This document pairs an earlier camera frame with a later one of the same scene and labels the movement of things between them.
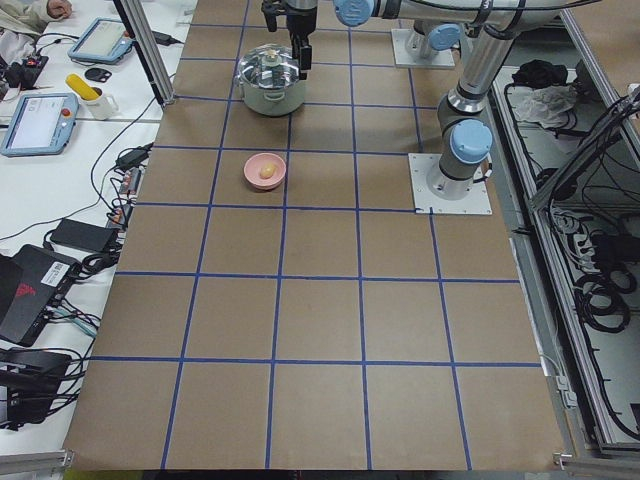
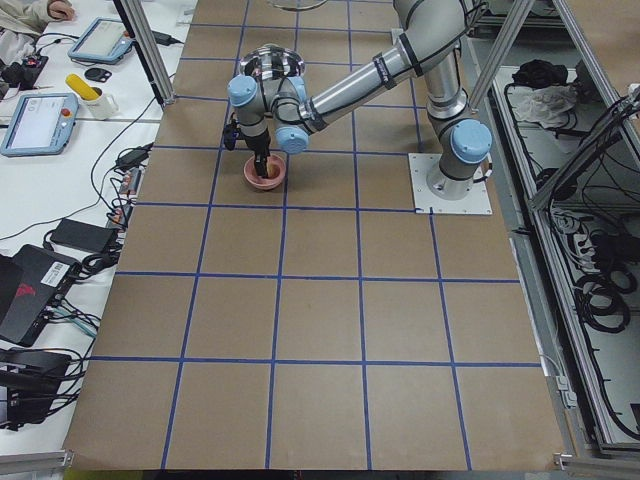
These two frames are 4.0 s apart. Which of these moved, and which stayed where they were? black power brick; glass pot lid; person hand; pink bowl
Moved: glass pot lid
Stayed: black power brick; pink bowl; person hand
